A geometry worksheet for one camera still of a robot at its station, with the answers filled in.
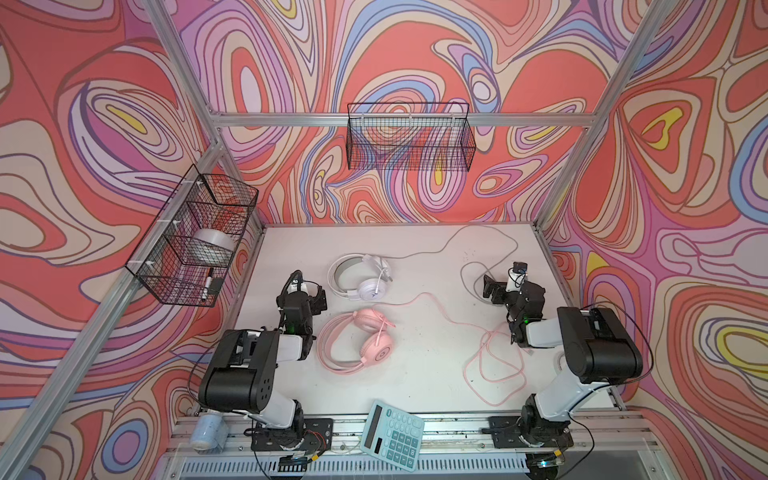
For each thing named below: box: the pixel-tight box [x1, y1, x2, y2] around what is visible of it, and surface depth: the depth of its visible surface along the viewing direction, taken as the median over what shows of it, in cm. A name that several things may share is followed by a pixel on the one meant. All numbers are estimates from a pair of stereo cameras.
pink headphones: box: [317, 308, 396, 375], surface depth 84 cm
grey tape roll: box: [193, 228, 237, 253], surface depth 75 cm
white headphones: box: [327, 253, 393, 302], surface depth 103 cm
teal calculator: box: [360, 400, 425, 472], surface depth 73 cm
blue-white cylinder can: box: [190, 412, 230, 455], surface depth 70 cm
